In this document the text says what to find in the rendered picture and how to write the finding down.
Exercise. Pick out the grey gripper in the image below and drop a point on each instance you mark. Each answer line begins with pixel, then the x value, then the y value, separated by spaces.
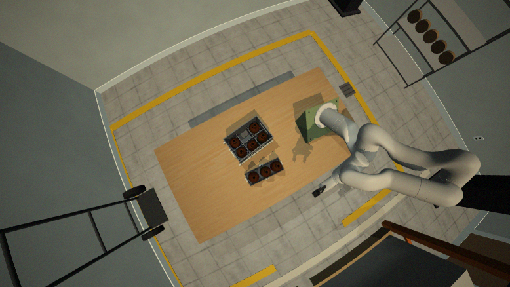
pixel 328 184

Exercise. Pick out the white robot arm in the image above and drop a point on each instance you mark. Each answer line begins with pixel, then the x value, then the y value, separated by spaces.
pixel 457 166

